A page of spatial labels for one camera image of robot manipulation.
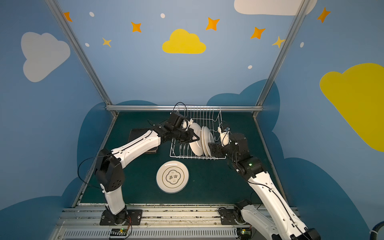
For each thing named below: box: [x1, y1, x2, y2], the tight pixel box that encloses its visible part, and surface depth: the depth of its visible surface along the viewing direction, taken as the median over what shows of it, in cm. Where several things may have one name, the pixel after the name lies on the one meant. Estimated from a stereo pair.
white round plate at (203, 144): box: [201, 126, 209, 157], surface depth 87 cm
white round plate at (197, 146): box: [189, 122, 204, 157], surface depth 84 cm
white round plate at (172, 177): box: [156, 160, 190, 194], surface depth 90 cm
